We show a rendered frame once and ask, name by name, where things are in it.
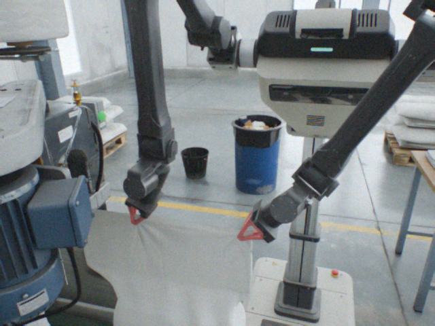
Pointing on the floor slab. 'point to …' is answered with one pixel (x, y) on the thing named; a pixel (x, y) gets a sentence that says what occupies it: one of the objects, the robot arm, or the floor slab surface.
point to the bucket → (195, 161)
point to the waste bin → (257, 153)
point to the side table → (423, 167)
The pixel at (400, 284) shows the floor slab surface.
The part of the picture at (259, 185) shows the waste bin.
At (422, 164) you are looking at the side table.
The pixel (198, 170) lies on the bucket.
